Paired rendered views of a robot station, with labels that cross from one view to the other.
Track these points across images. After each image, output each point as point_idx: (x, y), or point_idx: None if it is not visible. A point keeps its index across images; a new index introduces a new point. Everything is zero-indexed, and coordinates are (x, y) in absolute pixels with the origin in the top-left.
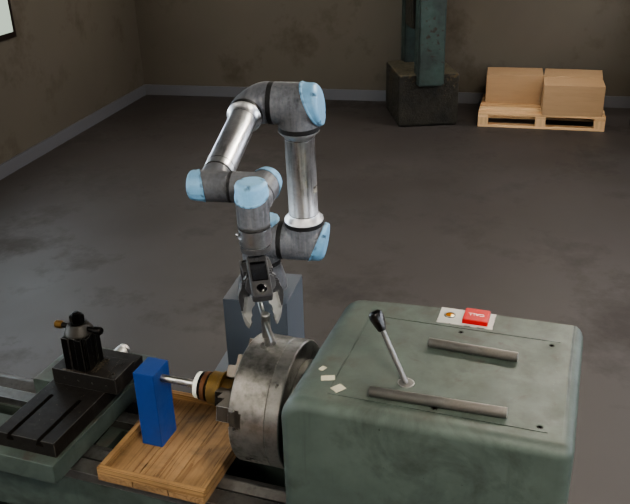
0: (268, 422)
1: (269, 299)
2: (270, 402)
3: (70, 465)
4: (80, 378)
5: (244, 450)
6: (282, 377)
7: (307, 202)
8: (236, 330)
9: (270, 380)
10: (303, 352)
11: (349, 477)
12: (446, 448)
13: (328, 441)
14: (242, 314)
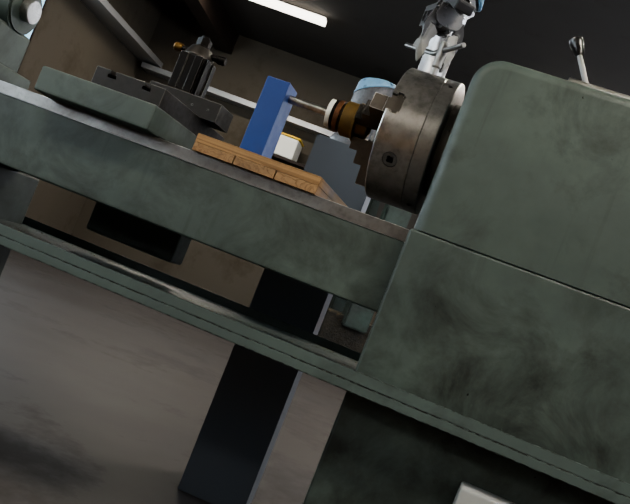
0: (435, 109)
1: (469, 12)
2: (442, 94)
3: (160, 132)
4: (180, 97)
5: (391, 139)
6: (456, 84)
7: (438, 72)
8: (315, 171)
9: (443, 82)
10: (461, 100)
11: (526, 152)
12: None
13: (519, 106)
14: (420, 39)
